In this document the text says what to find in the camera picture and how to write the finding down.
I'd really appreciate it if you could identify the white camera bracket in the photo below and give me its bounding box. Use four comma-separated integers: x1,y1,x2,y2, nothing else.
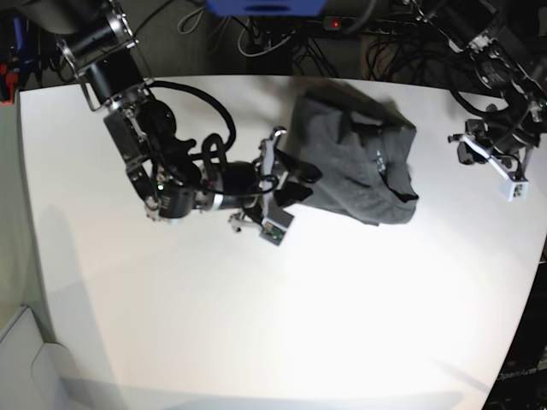
228,126,296,248
447,132,533,202

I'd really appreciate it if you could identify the dark grey t-shirt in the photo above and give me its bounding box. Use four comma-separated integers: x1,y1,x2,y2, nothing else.
286,82,419,226

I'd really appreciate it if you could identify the red clamp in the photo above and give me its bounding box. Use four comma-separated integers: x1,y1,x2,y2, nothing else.
0,63,18,105

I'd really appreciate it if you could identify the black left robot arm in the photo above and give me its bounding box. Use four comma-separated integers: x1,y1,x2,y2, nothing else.
413,1,546,167

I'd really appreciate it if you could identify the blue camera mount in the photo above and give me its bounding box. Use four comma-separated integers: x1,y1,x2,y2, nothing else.
206,0,326,17

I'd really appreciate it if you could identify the black equipment rack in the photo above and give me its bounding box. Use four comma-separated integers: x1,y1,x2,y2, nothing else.
1,11,75,90

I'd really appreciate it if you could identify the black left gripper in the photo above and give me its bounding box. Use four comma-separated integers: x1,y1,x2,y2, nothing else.
457,120,541,166

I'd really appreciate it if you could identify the black cable bundle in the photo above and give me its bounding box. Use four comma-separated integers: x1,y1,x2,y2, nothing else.
204,12,462,82

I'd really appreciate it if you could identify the black power strip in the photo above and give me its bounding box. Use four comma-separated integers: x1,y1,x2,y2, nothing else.
321,16,392,34

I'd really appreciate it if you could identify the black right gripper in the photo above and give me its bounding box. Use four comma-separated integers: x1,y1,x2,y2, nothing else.
211,149,323,209

